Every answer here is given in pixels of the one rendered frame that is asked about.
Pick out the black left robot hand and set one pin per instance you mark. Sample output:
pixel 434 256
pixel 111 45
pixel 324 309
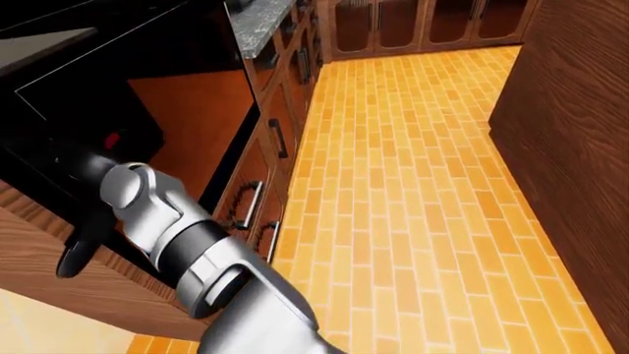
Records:
pixel 88 206

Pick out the black oven door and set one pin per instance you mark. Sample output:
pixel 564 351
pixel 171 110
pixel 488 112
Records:
pixel 59 110

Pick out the black oven body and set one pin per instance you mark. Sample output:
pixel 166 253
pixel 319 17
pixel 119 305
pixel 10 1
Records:
pixel 196 40

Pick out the brown glass-door cabinet row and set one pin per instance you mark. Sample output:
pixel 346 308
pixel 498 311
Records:
pixel 400 26

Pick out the brown wood-grain side panel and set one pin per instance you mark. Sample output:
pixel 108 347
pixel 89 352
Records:
pixel 59 280

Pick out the grey stove top panel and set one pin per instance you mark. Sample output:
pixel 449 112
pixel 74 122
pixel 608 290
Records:
pixel 34 46

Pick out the brown wooden base cabinet row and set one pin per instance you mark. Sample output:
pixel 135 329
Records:
pixel 275 103

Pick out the grey granite countertop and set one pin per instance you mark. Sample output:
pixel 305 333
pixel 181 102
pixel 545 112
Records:
pixel 258 24

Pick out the dark wood-grain tall cabinet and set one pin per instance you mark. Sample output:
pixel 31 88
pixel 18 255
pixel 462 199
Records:
pixel 570 147

